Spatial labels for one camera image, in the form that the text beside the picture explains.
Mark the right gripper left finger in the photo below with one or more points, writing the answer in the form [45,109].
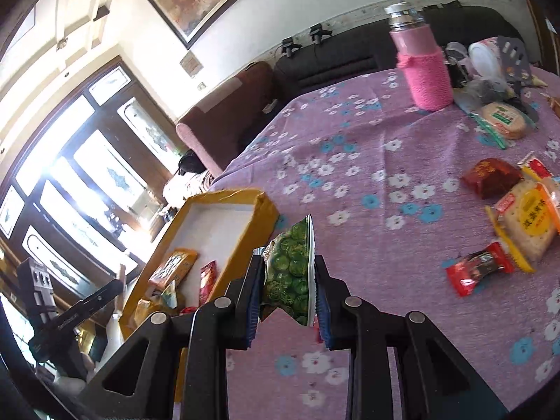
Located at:
[249,299]

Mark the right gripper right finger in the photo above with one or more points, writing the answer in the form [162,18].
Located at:
[333,319]

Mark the green pea snack bag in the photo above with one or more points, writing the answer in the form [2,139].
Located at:
[289,283]

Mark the red chocolate candy packet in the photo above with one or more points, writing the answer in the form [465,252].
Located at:
[467,273]

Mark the dark red snack pouch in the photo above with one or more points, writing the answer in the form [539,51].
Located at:
[491,177]

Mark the orange striped cracker packet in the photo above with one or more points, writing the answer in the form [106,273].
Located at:
[521,218]

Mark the small red candy packet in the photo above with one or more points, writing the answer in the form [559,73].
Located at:
[208,276]

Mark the purple floral tablecloth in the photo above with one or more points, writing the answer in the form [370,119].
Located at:
[381,180]

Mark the wooden glass door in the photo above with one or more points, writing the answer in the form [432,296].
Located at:
[85,196]

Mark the maroon armchair sofa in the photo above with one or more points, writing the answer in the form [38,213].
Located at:
[223,123]

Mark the round green label biscuit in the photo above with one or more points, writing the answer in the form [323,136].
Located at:
[506,120]

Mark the pink sleeved thermos bottle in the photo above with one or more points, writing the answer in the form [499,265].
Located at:
[419,57]

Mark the black leather sofa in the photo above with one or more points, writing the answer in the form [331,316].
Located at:
[370,48]

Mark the white plastic cup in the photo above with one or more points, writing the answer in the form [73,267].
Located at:
[485,58]

